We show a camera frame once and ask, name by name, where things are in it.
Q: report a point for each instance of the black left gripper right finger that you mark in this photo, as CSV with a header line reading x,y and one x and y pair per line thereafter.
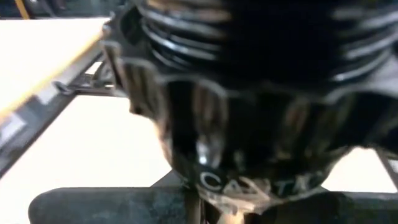
x,y
348,208

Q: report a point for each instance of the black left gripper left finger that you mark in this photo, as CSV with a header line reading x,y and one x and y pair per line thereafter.
x,y
109,205

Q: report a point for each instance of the silver metal lamp base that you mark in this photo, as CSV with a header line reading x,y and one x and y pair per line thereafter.
x,y
264,46

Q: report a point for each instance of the light wood desk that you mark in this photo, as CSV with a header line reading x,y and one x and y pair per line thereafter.
x,y
37,56

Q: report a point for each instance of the black aluminium table frame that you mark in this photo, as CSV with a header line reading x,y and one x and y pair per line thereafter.
x,y
37,124

